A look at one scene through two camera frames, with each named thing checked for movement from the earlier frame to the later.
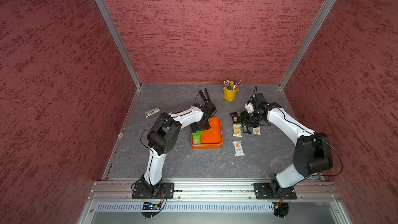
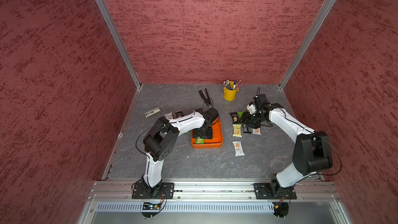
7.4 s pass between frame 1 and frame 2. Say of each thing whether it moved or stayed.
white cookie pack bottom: stayed
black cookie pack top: stayed
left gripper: moved
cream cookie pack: stayed
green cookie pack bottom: moved
